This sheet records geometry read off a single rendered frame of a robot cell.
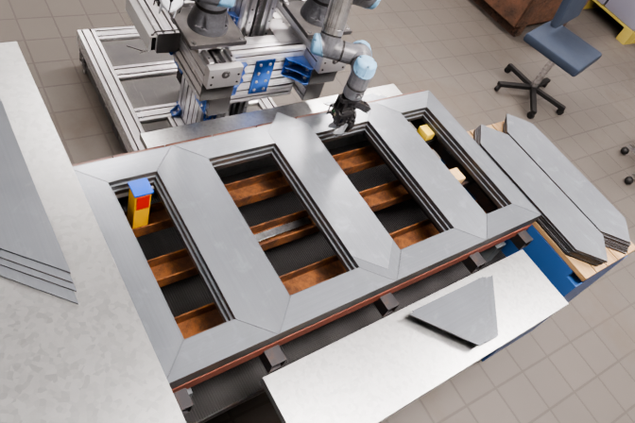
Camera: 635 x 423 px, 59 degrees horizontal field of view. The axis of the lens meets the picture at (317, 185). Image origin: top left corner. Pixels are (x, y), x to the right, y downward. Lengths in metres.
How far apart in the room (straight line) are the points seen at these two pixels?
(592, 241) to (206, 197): 1.53
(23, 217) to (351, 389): 1.00
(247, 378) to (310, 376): 0.26
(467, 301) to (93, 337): 1.23
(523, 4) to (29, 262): 4.55
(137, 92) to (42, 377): 2.02
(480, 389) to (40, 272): 2.10
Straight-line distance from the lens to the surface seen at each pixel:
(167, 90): 3.15
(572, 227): 2.49
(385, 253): 1.90
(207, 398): 1.86
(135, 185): 1.81
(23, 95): 1.83
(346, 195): 1.99
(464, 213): 2.18
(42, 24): 3.85
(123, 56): 3.33
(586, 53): 4.62
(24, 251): 1.46
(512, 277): 2.28
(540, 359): 3.21
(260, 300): 1.66
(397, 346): 1.88
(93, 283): 1.43
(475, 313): 2.04
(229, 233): 1.76
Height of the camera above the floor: 2.29
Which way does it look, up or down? 46 degrees down
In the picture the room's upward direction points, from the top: 25 degrees clockwise
